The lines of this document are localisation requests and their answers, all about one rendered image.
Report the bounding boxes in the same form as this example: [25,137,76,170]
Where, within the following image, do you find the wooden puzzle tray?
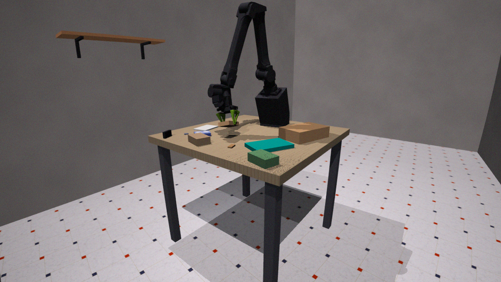
[218,121,239,127]

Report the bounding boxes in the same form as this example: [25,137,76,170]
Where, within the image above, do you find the green rectangular block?
[247,149,279,169]

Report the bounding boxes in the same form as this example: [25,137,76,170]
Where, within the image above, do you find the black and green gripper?
[216,105,240,125]

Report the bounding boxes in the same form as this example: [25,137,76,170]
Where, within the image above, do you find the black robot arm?
[208,2,282,108]

